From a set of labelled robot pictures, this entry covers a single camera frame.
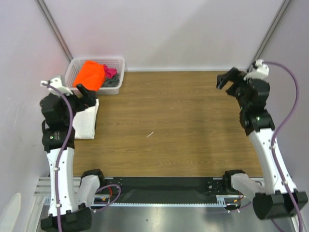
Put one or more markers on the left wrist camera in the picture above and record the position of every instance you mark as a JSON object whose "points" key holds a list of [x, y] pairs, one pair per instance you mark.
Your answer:
{"points": [[55, 86]]}

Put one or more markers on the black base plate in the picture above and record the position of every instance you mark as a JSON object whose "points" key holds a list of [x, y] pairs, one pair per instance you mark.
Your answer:
{"points": [[171, 190]]}

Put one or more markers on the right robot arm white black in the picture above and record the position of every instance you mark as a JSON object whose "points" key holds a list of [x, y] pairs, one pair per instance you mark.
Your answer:
{"points": [[279, 196]]}

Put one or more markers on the grey t-shirt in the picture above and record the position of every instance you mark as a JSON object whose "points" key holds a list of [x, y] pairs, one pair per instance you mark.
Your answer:
{"points": [[113, 82]]}

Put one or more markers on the white plastic basket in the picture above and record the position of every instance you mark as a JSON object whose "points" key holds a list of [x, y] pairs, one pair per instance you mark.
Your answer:
{"points": [[112, 62]]}

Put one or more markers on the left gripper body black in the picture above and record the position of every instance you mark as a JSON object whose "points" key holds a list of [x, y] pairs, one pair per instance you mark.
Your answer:
{"points": [[77, 102]]}

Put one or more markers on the white Coca-Cola t-shirt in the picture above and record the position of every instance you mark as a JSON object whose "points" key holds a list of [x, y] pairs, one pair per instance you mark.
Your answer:
{"points": [[84, 122]]}

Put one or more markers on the orange t-shirt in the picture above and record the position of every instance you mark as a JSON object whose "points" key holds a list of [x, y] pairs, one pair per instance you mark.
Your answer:
{"points": [[92, 76]]}

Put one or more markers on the white slotted cable duct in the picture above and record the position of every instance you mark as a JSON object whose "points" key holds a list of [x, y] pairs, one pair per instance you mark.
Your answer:
{"points": [[100, 201]]}

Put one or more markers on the pink t-shirt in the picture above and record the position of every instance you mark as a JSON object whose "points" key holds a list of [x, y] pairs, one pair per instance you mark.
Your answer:
{"points": [[109, 72]]}

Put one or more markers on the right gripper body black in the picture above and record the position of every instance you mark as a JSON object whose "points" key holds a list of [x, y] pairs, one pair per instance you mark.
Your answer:
{"points": [[233, 85]]}

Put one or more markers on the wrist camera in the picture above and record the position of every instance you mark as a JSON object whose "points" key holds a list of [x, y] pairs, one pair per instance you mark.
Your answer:
{"points": [[257, 70], [55, 86]]}

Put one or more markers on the aluminium frame rail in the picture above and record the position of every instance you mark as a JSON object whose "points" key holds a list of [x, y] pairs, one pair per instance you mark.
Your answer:
{"points": [[43, 187]]}

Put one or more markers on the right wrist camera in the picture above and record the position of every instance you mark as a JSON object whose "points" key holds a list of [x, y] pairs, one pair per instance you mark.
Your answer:
{"points": [[257, 70]]}

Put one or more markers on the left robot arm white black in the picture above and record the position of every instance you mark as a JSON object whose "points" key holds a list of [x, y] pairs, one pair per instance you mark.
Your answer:
{"points": [[69, 210]]}

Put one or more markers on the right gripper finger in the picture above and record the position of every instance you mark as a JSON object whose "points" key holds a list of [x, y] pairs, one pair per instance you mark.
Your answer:
{"points": [[234, 90], [232, 75]]}

